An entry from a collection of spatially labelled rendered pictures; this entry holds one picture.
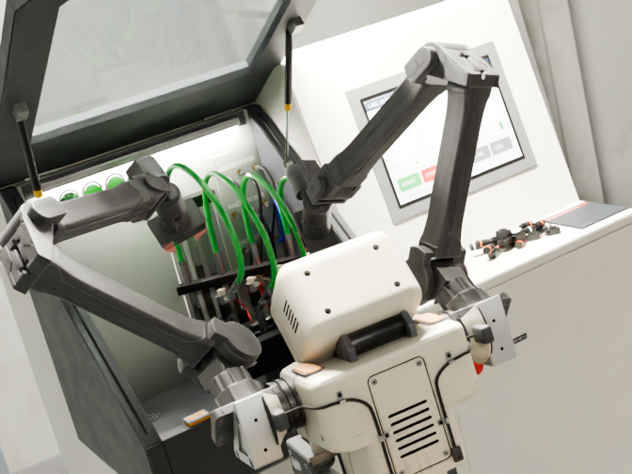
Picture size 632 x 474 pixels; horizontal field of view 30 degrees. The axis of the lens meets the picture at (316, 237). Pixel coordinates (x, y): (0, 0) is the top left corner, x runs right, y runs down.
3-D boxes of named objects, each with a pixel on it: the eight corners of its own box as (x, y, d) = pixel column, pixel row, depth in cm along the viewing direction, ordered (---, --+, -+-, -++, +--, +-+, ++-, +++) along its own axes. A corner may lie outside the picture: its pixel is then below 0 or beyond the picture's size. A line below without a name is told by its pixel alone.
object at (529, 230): (494, 263, 286) (489, 243, 284) (467, 258, 295) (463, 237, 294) (564, 232, 296) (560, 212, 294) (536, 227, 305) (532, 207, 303)
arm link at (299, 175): (323, 187, 225) (358, 186, 231) (300, 140, 231) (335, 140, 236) (294, 224, 233) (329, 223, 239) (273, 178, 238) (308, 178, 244)
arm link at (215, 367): (209, 399, 189) (229, 377, 187) (183, 352, 195) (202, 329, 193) (248, 402, 196) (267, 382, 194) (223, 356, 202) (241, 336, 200)
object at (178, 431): (183, 508, 246) (162, 440, 242) (175, 501, 250) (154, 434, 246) (421, 391, 273) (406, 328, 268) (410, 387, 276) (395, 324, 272)
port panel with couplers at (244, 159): (246, 274, 303) (214, 159, 295) (241, 271, 306) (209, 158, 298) (289, 256, 309) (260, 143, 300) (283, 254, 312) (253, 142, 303)
